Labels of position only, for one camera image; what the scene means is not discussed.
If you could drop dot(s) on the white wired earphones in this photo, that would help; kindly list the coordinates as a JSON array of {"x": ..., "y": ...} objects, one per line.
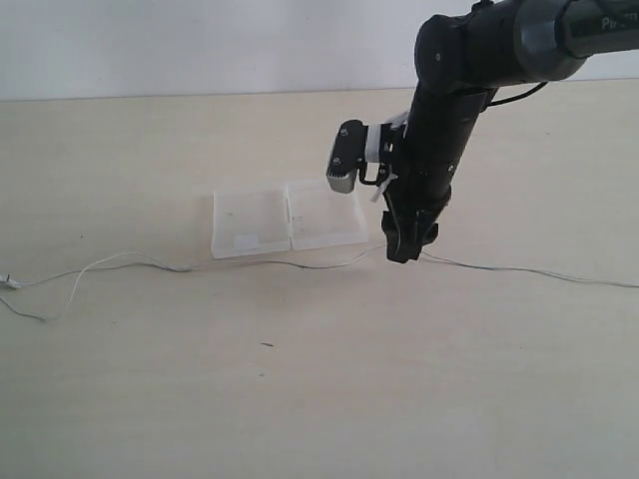
[{"x": 128, "y": 259}]

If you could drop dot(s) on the clear plastic hinged case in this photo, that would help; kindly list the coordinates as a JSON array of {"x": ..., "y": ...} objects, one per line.
[{"x": 296, "y": 215}]

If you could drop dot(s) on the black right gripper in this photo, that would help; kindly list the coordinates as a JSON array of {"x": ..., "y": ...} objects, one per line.
[{"x": 417, "y": 195}]

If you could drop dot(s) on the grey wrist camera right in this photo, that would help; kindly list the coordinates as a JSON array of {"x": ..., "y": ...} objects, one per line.
[{"x": 345, "y": 156}]

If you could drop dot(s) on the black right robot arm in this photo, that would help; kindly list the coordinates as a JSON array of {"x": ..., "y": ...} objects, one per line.
[{"x": 460, "y": 63}]

